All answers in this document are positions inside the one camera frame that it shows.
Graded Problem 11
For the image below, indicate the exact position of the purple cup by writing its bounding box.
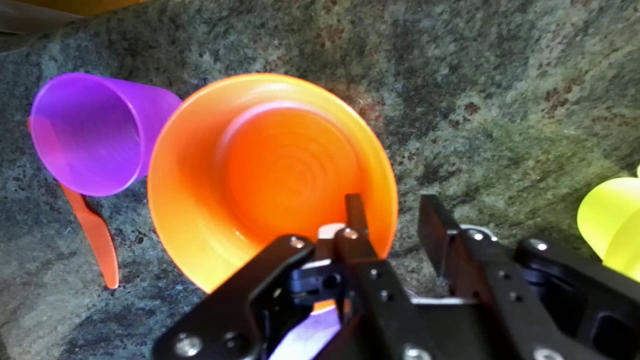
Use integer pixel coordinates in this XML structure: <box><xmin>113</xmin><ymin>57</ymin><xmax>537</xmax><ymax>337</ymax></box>
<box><xmin>25</xmin><ymin>70</ymin><xmax>183</xmax><ymax>199</ymax></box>

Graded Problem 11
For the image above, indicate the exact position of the yellow-green bowl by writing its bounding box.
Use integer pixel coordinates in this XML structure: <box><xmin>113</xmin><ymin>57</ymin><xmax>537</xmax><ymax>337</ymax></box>
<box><xmin>576</xmin><ymin>165</ymin><xmax>640</xmax><ymax>265</ymax></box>

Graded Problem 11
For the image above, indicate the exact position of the yellow-green cup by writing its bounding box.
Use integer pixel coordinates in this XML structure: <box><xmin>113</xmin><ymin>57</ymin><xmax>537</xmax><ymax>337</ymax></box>
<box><xmin>602</xmin><ymin>218</ymin><xmax>640</xmax><ymax>284</ymax></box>

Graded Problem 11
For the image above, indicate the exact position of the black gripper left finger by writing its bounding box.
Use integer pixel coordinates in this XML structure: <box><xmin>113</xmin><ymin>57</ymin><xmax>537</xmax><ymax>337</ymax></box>
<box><xmin>149</xmin><ymin>191</ymin><xmax>435</xmax><ymax>360</ymax></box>

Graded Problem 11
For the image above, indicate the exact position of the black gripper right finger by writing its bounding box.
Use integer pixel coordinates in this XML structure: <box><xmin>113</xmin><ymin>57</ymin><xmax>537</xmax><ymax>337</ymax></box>
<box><xmin>417</xmin><ymin>191</ymin><xmax>640</xmax><ymax>360</ymax></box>

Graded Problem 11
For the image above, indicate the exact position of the purple plastic bowl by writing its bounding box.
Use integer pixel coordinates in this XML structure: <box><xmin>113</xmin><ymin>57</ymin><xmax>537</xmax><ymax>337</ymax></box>
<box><xmin>267</xmin><ymin>306</ymin><xmax>343</xmax><ymax>360</ymax></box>

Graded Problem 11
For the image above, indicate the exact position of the orange bowl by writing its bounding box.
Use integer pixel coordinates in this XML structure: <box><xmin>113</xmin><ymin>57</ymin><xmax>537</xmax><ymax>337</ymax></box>
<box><xmin>146</xmin><ymin>72</ymin><xmax>399</xmax><ymax>295</ymax></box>

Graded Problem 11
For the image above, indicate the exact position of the orange spoon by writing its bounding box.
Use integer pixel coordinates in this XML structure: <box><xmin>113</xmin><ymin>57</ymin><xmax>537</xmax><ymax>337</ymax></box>
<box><xmin>58</xmin><ymin>183</ymin><xmax>121</xmax><ymax>291</ymax></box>

